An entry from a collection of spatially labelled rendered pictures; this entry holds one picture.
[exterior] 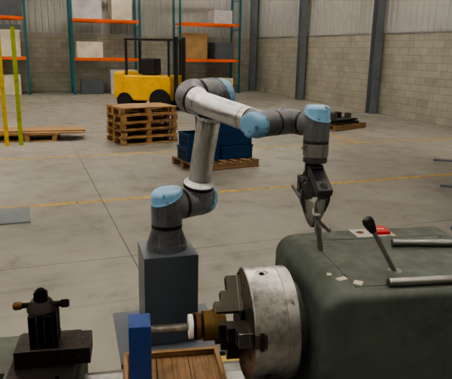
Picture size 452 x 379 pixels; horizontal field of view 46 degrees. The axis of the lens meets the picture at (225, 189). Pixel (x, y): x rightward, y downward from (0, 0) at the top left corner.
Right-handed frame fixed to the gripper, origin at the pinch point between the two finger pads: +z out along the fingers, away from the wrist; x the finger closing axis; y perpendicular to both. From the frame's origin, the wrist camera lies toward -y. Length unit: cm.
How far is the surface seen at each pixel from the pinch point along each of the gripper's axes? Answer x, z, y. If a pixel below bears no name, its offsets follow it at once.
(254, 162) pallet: -143, 125, 690
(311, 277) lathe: 6.2, 9.0, -18.3
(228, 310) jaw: 27.8, 20.9, -11.3
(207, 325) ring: 34.2, 22.9, -15.7
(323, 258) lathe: -0.2, 7.3, -9.6
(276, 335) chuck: 18.0, 20.7, -27.2
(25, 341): 85, 31, -3
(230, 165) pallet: -100, 125, 675
